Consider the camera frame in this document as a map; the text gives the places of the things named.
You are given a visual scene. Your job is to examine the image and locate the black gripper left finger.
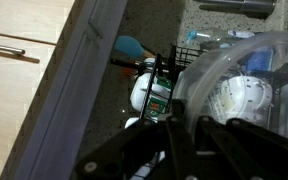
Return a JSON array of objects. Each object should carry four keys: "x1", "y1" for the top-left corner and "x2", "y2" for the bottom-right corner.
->
[{"x1": 75, "y1": 98, "x2": 198, "y2": 180}]

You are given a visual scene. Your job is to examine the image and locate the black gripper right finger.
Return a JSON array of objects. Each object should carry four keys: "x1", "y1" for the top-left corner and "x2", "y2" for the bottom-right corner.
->
[{"x1": 193, "y1": 114, "x2": 288, "y2": 180}]

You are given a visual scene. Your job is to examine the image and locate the clear plastic bowl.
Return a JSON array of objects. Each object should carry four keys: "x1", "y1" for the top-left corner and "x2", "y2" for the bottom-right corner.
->
[{"x1": 173, "y1": 30, "x2": 288, "y2": 144}]

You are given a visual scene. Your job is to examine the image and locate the white green-labelled tub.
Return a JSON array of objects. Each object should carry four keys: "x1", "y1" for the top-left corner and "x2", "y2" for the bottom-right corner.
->
[{"x1": 129, "y1": 57, "x2": 175, "y2": 119}]

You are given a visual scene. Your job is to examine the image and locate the plain white mug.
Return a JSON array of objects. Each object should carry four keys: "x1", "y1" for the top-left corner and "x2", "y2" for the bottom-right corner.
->
[
  {"x1": 123, "y1": 116, "x2": 142, "y2": 130},
  {"x1": 217, "y1": 75, "x2": 274, "y2": 126}
]

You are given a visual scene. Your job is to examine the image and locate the orange utensil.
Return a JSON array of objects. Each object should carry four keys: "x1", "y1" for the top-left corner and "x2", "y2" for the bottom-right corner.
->
[{"x1": 122, "y1": 59, "x2": 139, "y2": 78}]

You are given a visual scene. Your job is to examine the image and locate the teal silicone spatula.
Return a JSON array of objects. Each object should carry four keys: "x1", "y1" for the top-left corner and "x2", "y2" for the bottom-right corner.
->
[{"x1": 113, "y1": 35, "x2": 156, "y2": 60}]

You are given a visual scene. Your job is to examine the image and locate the clear soap bottle blue liquid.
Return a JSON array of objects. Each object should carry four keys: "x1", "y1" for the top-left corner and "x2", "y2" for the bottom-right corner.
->
[{"x1": 186, "y1": 28, "x2": 257, "y2": 51}]

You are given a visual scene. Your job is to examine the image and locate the steel gooseneck faucet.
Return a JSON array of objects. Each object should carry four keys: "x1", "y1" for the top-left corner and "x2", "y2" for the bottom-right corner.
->
[{"x1": 193, "y1": 0, "x2": 278, "y2": 16}]

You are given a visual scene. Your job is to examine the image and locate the black wire dish rack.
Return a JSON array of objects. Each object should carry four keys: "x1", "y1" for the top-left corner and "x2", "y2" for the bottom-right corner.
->
[{"x1": 130, "y1": 44, "x2": 288, "y2": 180}]

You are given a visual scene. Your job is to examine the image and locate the black utensil handle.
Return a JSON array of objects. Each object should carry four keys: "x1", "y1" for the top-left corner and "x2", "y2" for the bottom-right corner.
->
[{"x1": 109, "y1": 57, "x2": 145, "y2": 70}]

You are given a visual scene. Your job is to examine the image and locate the steel cabinet handle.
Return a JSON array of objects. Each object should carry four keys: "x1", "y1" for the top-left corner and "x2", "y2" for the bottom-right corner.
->
[{"x1": 0, "y1": 41, "x2": 27, "y2": 56}]

